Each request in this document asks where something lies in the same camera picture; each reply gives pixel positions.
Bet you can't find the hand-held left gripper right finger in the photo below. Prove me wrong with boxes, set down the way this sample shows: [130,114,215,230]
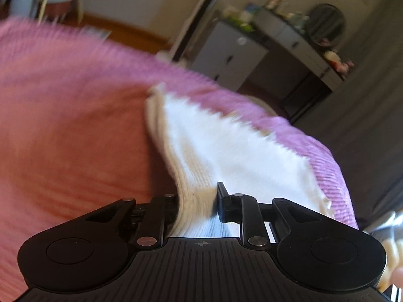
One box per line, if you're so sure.
[216,181,329,251]

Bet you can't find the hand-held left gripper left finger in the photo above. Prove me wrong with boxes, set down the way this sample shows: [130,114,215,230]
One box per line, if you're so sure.
[82,193,177,248]

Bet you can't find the white ribbed knit sweater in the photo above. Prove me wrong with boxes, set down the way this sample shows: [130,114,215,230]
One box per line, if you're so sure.
[145,83,333,238]

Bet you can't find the pink waffle blanket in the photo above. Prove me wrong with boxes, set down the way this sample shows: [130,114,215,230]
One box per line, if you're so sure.
[0,17,360,297]

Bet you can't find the grey cabinet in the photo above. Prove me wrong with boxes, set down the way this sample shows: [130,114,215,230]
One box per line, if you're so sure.
[191,19,269,92]

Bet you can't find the grey desk with drawers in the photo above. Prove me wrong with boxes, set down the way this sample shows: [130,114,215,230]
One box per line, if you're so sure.
[252,8,344,123]

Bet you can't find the green cloth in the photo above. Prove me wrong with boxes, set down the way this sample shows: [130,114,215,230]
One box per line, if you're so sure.
[225,14,255,32]

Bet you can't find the plush toys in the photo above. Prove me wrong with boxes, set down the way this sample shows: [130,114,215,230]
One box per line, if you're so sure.
[324,50,355,77]

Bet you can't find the round mirror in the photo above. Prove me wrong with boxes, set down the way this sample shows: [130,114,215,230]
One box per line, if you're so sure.
[307,3,346,47]

